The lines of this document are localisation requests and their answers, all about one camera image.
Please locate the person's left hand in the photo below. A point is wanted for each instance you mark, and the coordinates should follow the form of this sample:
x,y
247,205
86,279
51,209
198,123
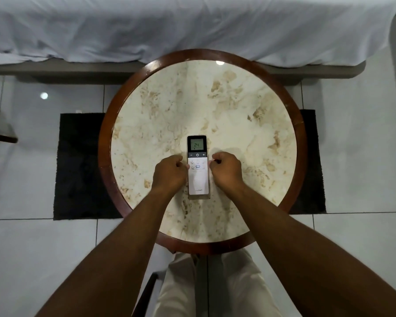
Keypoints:
x,y
167,174

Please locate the person's right hand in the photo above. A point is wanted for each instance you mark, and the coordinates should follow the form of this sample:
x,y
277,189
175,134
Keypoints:
x,y
228,173

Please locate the person's left fingers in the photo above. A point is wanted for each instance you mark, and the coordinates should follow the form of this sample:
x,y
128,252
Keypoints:
x,y
181,163

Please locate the person's right fingers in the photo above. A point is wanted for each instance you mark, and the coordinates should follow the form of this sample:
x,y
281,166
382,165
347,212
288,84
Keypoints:
x,y
216,160

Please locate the white remote control with display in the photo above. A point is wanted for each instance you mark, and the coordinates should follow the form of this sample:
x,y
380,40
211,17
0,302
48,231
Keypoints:
x,y
198,183

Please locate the person's left forearm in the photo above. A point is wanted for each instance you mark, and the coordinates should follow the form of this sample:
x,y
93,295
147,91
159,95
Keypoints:
x,y
118,257

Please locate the person's right forearm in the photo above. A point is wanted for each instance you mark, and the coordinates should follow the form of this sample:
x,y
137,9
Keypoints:
x,y
303,257

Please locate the round marble table wooden rim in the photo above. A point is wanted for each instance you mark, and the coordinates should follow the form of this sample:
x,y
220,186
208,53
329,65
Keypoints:
x,y
198,95

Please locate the black rug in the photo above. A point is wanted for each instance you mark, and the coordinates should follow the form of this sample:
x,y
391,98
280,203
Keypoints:
x,y
79,168

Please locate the white trousers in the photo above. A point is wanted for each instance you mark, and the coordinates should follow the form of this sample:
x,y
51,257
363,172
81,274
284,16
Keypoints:
x,y
231,287

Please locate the white bed sheet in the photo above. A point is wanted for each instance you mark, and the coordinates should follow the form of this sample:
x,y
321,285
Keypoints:
x,y
191,23

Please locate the grey bed base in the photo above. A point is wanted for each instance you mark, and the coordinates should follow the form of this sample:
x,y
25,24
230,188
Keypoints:
x,y
69,70

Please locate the dark wooden furniture edge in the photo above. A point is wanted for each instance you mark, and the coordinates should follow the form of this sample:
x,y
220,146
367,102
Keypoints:
x,y
1,138

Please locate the dark chair frame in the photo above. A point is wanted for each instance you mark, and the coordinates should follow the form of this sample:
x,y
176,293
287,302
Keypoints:
x,y
146,295

